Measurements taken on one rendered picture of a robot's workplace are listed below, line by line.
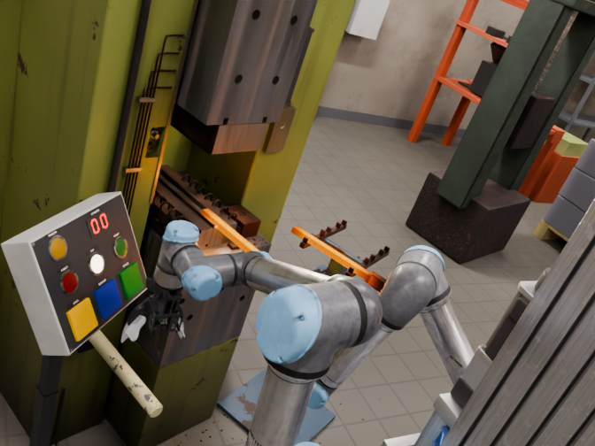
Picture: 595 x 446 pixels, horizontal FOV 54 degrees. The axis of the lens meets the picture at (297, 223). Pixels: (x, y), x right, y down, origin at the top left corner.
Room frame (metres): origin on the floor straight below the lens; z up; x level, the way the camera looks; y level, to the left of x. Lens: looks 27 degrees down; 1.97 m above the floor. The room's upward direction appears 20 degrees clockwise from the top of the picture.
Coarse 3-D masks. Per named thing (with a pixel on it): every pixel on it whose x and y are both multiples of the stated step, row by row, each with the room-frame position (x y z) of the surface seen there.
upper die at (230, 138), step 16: (176, 112) 1.70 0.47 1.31; (192, 128) 1.65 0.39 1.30; (208, 128) 1.61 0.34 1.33; (224, 128) 1.61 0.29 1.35; (240, 128) 1.66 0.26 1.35; (256, 128) 1.71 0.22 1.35; (208, 144) 1.60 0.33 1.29; (224, 144) 1.62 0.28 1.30; (240, 144) 1.67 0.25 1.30; (256, 144) 1.73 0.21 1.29
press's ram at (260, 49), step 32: (224, 0) 1.58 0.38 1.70; (256, 0) 1.60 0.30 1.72; (288, 0) 1.69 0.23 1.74; (192, 32) 1.63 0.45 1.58; (224, 32) 1.56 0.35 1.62; (256, 32) 1.62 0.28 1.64; (288, 32) 1.72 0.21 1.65; (192, 64) 1.61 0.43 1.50; (224, 64) 1.55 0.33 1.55; (256, 64) 1.65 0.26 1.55; (288, 64) 1.76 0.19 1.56; (192, 96) 1.59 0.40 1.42; (224, 96) 1.58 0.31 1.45; (256, 96) 1.68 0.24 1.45
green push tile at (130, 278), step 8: (136, 264) 1.27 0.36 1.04; (120, 272) 1.22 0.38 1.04; (128, 272) 1.23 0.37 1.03; (136, 272) 1.26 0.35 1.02; (120, 280) 1.20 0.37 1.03; (128, 280) 1.22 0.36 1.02; (136, 280) 1.25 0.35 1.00; (128, 288) 1.21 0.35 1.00; (136, 288) 1.24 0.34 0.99; (128, 296) 1.20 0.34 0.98
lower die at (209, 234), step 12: (168, 168) 1.96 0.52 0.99; (180, 180) 1.91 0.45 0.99; (156, 192) 1.77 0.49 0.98; (168, 192) 1.79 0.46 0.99; (192, 192) 1.85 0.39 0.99; (156, 204) 1.70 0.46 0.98; (180, 204) 1.74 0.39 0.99; (192, 204) 1.75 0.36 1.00; (204, 204) 1.78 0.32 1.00; (156, 216) 1.69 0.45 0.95; (192, 216) 1.69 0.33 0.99; (204, 216) 1.70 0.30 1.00; (204, 228) 1.64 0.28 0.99; (216, 228) 1.68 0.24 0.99; (204, 240) 1.64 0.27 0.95; (216, 240) 1.69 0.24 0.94; (228, 240) 1.74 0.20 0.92
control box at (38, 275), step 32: (64, 224) 1.10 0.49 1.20; (96, 224) 1.19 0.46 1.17; (128, 224) 1.31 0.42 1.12; (32, 256) 0.99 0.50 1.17; (64, 256) 1.06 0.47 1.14; (128, 256) 1.27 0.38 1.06; (32, 288) 0.99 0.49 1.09; (64, 288) 1.03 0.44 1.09; (96, 288) 1.12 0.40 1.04; (32, 320) 0.99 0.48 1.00; (64, 320) 0.99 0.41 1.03; (64, 352) 0.97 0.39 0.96
